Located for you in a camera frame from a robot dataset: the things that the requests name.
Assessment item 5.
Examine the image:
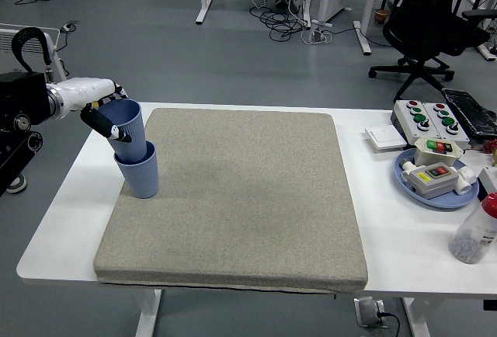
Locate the grey push-button switch box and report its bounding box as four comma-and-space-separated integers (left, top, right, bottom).
401, 161, 478, 200

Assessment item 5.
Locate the black floor cable bundle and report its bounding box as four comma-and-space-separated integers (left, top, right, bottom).
248, 5, 311, 42

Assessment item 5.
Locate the person's shoe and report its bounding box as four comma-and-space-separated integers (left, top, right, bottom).
6, 172, 29, 195

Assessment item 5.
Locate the white power strip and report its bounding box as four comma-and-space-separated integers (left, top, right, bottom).
309, 29, 332, 46

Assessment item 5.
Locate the black office chair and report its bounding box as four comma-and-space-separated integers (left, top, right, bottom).
367, 0, 495, 102

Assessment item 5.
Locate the grey-brown fabric mat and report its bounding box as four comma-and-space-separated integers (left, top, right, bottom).
92, 107, 369, 295

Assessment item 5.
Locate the white panel heater with handle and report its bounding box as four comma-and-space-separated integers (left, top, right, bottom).
0, 23, 75, 82

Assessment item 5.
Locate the blue ribbed plastic cup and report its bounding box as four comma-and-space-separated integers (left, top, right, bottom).
94, 99, 148, 163
113, 141, 160, 199

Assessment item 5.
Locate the small white box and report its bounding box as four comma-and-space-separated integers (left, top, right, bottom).
477, 165, 497, 203

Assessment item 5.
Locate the red yellow wire bundle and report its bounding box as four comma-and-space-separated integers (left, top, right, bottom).
471, 139, 497, 167

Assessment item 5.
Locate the white four-button control box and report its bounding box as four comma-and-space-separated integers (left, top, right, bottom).
422, 102, 471, 150
391, 99, 434, 142

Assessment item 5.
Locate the white three-button switch box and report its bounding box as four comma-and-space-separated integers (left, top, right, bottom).
412, 137, 465, 168

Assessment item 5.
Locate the blue round plate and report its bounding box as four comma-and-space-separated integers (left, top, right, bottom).
394, 148, 481, 210

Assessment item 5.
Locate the black wrapped keyboard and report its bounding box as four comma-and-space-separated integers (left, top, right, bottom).
440, 87, 497, 139

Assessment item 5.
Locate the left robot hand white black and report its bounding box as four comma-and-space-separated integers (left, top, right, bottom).
57, 76, 133, 144

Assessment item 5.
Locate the white wall switch plate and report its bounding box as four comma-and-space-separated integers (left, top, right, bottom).
364, 124, 408, 152

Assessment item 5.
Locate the clear bottle with red cap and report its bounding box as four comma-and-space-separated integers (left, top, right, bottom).
449, 192, 497, 266

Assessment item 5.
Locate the white table leg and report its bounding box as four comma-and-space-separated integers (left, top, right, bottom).
134, 288, 163, 337
402, 297, 432, 337

